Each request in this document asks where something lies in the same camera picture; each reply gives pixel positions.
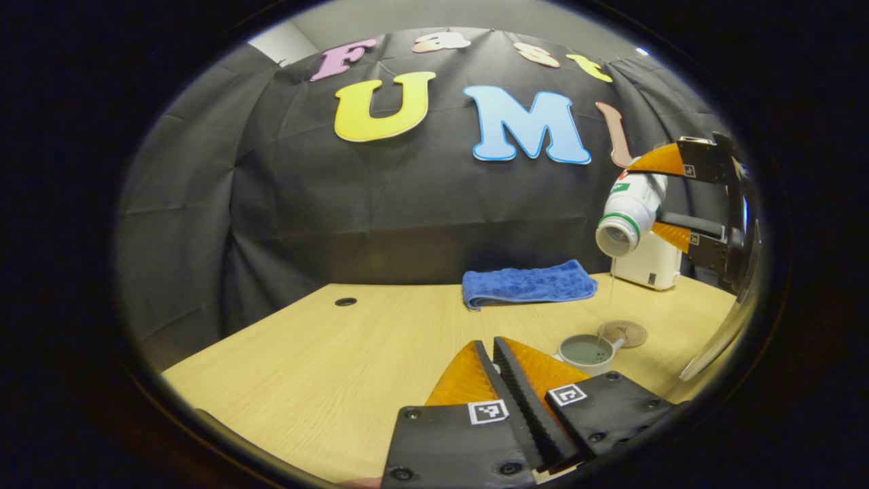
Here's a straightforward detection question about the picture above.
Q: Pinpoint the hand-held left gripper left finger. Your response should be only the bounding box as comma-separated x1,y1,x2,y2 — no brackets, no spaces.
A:
380,340,545,489

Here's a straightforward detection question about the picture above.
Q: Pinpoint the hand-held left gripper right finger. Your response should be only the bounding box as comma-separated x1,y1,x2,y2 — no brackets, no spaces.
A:
494,338,673,474

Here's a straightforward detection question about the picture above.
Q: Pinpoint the white teacup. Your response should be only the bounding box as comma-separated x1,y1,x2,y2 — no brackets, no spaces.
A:
557,333,626,377

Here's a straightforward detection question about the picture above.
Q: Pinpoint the white plastic water bottle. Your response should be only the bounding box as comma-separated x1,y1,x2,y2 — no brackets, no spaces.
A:
595,160,669,258

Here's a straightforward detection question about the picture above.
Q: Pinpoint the round brown coaster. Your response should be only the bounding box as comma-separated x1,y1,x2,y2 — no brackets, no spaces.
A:
597,320,648,349

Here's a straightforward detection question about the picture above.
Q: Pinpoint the white toaster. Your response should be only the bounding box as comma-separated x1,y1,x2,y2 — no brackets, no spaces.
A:
611,231,682,291

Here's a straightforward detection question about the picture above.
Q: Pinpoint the blue folded towel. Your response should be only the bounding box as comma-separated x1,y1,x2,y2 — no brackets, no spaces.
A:
462,259,599,312

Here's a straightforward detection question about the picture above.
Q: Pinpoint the black backdrop cloth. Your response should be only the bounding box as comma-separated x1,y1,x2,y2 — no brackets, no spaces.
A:
115,27,741,371

